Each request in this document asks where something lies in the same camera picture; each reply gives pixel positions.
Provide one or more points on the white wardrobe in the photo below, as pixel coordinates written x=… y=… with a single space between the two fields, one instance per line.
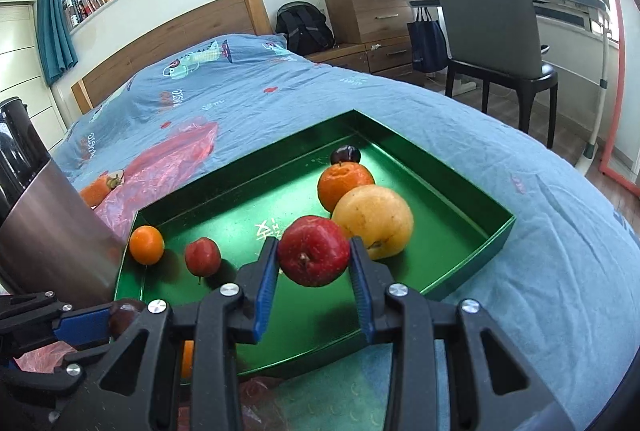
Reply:
x=25 y=76

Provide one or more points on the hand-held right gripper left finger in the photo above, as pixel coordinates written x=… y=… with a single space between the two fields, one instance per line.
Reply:
x=267 y=296

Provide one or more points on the dark tote bag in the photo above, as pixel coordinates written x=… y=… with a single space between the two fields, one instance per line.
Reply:
x=425 y=46

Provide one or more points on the red metal frame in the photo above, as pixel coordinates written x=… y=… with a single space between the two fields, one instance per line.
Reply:
x=620 y=61

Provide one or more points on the wooden dresser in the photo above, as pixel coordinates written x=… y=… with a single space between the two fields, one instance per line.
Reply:
x=360 y=11

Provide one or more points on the green metal tray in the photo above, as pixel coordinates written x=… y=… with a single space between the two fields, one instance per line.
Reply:
x=240 y=201

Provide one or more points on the yellow apple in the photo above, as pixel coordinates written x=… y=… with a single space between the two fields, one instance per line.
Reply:
x=375 y=216

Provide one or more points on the orange carrot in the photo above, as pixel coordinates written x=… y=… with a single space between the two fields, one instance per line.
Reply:
x=92 y=193

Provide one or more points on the pink plastic sheet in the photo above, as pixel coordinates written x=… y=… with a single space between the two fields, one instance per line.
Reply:
x=170 y=151

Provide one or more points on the grey chair with black legs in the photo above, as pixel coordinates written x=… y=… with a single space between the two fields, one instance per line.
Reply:
x=480 y=11

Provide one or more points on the large bumpy orange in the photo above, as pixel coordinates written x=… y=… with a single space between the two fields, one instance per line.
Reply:
x=340 y=191

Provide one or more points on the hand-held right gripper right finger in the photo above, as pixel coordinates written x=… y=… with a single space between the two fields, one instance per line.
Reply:
x=361 y=306

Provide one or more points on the dark purple plum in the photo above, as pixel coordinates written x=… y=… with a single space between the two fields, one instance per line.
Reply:
x=345 y=155
x=125 y=318

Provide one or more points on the black backpack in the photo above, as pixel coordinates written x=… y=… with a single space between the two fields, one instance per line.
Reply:
x=302 y=28

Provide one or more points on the blue printed bedsheet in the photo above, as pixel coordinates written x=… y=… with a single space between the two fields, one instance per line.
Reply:
x=500 y=311

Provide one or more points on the red apple with stem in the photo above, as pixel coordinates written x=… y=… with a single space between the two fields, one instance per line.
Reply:
x=202 y=256

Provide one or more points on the teal curtain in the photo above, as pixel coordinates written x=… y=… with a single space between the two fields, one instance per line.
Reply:
x=55 y=36

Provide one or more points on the large dark red apple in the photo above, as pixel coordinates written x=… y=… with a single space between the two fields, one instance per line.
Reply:
x=315 y=246

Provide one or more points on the wooden headboard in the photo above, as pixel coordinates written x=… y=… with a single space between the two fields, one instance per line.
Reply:
x=150 y=46

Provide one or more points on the low wooden nightstand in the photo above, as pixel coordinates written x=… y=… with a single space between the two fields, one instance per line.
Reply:
x=390 y=56

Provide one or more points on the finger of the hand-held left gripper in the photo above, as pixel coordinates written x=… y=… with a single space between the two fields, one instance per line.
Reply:
x=60 y=378
x=82 y=326

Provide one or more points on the smooth round orange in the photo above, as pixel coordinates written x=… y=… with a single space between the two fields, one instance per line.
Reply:
x=146 y=245

